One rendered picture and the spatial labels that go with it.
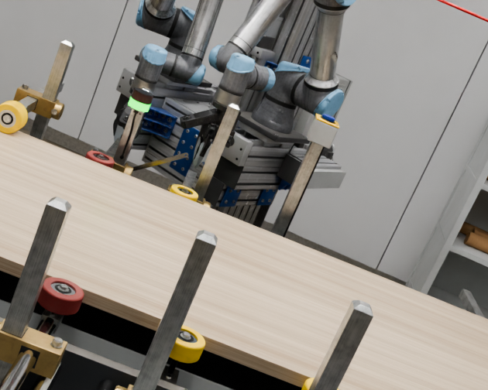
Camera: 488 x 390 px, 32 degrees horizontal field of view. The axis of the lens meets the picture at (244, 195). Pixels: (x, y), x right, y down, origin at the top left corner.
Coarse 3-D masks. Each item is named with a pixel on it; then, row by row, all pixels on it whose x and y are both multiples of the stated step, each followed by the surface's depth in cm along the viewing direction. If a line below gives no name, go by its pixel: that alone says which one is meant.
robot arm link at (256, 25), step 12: (264, 0) 260; (276, 0) 259; (288, 0) 262; (252, 12) 260; (264, 12) 259; (276, 12) 260; (252, 24) 258; (264, 24) 259; (240, 36) 258; (252, 36) 258; (216, 48) 259; (228, 48) 258; (240, 48) 257; (252, 48) 260; (216, 60) 258; (228, 60) 256
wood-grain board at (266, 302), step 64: (0, 192) 184; (64, 192) 199; (128, 192) 216; (0, 256) 156; (64, 256) 167; (128, 256) 179; (256, 256) 210; (320, 256) 229; (192, 320) 163; (256, 320) 175; (320, 320) 188; (384, 320) 204; (448, 320) 222; (384, 384) 171; (448, 384) 184
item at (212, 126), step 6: (222, 108) 245; (222, 114) 248; (240, 114) 249; (204, 126) 250; (210, 126) 247; (216, 126) 247; (234, 126) 250; (204, 132) 249; (216, 132) 249; (234, 132) 249; (204, 138) 248; (228, 144) 250
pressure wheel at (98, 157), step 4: (88, 152) 231; (92, 152) 232; (96, 152) 233; (100, 152) 235; (88, 156) 229; (92, 156) 229; (96, 156) 232; (100, 156) 231; (104, 156) 234; (108, 156) 235; (92, 160) 228; (96, 160) 228; (100, 160) 229; (104, 160) 230; (108, 160) 231; (112, 160) 233; (104, 164) 229; (108, 164) 230; (112, 164) 231
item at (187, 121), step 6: (192, 114) 249; (198, 114) 248; (204, 114) 247; (210, 114) 247; (216, 114) 247; (180, 120) 247; (186, 120) 245; (192, 120) 245; (198, 120) 246; (204, 120) 246; (210, 120) 247; (216, 120) 247; (186, 126) 246; (192, 126) 246
